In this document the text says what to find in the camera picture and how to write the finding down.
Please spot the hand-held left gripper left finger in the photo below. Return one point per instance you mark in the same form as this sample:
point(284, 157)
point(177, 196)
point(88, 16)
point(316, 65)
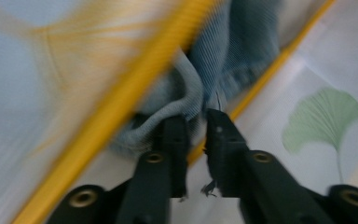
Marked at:
point(155, 174)

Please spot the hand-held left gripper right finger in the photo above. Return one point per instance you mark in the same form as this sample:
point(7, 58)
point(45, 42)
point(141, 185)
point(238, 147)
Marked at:
point(245, 174)

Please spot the light blue denim shorts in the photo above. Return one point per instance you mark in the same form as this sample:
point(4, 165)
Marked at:
point(223, 62)

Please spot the leaf print mesh laundry bag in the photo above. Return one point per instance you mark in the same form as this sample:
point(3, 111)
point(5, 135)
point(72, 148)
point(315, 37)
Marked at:
point(59, 77)

